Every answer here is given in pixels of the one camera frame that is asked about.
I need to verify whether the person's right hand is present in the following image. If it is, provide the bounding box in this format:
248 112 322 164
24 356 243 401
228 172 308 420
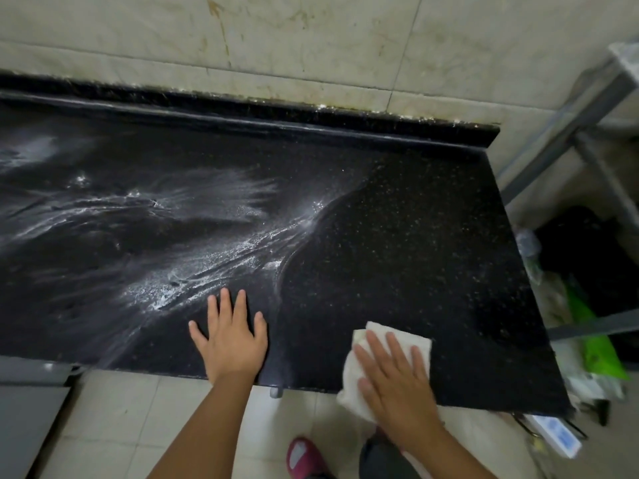
353 330 445 452

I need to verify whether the person's left hand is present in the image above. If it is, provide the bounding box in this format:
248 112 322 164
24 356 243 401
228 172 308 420
189 287 269 387

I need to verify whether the white cleaning cloth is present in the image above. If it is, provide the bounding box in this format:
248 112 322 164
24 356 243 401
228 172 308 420
336 321 433 423

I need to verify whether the person's left forearm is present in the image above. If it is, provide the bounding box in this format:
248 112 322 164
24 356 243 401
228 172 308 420
147 370 260 479

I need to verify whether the person's right forearm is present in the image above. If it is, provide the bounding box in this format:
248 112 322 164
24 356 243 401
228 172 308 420
399 423 496 479

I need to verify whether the dark trouser leg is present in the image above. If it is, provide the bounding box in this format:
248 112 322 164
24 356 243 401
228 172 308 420
359 433 421 479

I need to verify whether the pink slipper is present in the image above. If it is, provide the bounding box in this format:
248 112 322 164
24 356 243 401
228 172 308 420
286 436 331 479

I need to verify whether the white power strip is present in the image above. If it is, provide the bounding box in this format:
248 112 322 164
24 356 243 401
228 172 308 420
523 414 583 460

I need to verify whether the clear plastic bottle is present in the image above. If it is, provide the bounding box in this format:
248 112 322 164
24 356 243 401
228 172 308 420
516 228 544 286

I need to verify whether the green plastic bag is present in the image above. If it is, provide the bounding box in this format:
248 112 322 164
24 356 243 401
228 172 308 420
563 278 631 383

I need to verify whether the grey cabinet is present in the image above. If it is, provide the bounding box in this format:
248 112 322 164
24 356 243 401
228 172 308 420
0 356 85 479

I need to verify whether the black bin bag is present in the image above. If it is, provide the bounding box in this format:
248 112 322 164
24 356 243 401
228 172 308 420
538 206 639 317

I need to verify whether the grey metal rack frame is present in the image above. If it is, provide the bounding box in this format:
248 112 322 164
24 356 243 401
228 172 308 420
499 42 639 345

